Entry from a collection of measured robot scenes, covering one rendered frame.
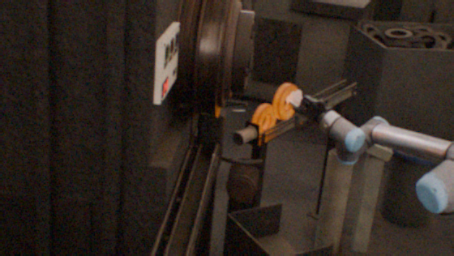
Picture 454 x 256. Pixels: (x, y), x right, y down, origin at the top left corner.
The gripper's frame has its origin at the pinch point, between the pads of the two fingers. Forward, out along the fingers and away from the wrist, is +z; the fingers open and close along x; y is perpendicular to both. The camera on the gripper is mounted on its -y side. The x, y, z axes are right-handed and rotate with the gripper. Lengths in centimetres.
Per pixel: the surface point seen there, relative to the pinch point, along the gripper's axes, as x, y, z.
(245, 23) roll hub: 48, 41, -1
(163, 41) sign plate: 91, 43, -6
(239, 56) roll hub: 54, 32, -7
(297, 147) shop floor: -132, -101, 47
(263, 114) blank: 4.2, -11.0, 4.9
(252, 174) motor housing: 14.3, -31.6, -6.8
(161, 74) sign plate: 92, 34, -9
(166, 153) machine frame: 84, 7, -13
